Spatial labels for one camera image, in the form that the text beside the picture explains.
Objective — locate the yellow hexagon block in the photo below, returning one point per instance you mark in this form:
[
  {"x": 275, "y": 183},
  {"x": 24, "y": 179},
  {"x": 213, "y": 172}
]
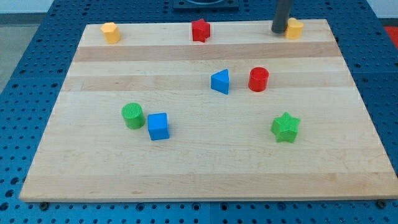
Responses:
[{"x": 111, "y": 32}]

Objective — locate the green star block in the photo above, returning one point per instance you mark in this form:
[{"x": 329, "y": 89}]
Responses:
[{"x": 285, "y": 128}]

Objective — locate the red star block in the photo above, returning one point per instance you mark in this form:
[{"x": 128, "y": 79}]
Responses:
[{"x": 201, "y": 30}]

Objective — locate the green cylinder block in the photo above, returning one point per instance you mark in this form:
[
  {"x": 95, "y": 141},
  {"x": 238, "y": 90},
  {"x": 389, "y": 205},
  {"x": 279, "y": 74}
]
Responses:
[{"x": 133, "y": 115}]

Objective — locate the wooden board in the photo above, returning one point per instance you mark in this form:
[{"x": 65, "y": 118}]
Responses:
[{"x": 221, "y": 146}]

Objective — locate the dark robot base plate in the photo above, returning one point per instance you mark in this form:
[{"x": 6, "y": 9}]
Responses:
[{"x": 183, "y": 5}]

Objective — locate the blue cube block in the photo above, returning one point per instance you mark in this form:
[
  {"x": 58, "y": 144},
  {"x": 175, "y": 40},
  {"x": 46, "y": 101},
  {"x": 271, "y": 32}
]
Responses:
[{"x": 158, "y": 126}]

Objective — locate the yellow heart block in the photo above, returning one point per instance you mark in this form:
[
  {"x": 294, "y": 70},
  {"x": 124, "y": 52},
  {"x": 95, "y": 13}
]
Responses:
[{"x": 294, "y": 29}]

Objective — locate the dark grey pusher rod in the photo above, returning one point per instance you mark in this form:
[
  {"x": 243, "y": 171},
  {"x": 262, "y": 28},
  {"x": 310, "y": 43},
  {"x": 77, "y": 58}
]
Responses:
[{"x": 282, "y": 12}]

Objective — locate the red cylinder block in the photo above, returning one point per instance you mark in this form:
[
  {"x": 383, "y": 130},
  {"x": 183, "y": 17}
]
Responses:
[{"x": 258, "y": 79}]

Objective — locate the blue triangle block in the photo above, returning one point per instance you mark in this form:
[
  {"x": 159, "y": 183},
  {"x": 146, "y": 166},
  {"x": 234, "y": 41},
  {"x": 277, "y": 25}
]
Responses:
[{"x": 220, "y": 81}]

